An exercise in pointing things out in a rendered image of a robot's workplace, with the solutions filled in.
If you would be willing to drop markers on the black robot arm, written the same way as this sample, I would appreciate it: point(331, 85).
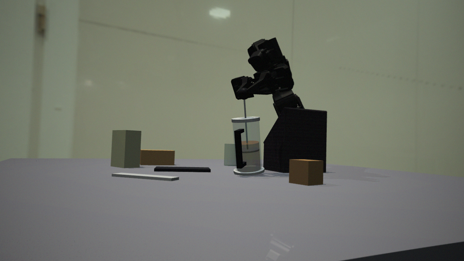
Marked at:
point(267, 55)

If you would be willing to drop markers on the light grey flat bar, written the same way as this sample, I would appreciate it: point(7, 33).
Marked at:
point(143, 176)

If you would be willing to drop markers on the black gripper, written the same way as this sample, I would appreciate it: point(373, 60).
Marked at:
point(264, 83)

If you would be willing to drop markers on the glass french press with plunger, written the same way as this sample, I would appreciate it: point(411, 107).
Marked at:
point(247, 145)

